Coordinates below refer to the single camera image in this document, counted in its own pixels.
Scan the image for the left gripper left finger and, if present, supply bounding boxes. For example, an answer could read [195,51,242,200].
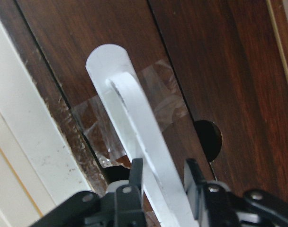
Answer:
[33,158,146,227]

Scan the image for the wooden drawer with white handle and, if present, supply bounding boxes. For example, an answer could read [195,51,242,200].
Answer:
[18,0,212,227]

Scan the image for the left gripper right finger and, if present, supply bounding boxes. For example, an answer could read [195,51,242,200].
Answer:
[184,158,288,227]

